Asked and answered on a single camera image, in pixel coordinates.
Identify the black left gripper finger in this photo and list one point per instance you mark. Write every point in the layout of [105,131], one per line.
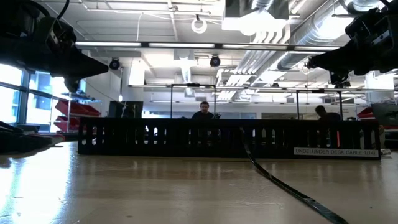
[81,65]

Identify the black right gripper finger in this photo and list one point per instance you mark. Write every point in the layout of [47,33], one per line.
[342,59]

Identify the long black zip tie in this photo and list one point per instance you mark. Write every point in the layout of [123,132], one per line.
[280,182]

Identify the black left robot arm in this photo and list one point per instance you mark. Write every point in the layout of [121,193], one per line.
[15,15]

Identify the black ceiling lamp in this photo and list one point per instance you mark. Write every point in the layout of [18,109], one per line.
[114,63]
[215,61]

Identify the shelf with red bins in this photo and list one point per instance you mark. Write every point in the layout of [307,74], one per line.
[77,110]

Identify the person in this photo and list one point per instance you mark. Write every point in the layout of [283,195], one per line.
[326,115]
[203,113]

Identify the red storage bin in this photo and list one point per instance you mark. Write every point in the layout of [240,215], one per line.
[365,113]

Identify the black background monitor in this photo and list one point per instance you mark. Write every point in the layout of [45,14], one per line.
[124,109]

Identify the long ceiling light strip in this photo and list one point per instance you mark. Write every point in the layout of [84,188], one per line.
[180,45]

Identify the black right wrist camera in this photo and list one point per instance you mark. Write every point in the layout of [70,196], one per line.
[340,79]

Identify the black background gantry frame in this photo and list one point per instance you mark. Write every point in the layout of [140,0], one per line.
[317,91]
[192,84]

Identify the silver ventilation duct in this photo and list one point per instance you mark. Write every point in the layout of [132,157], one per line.
[314,28]

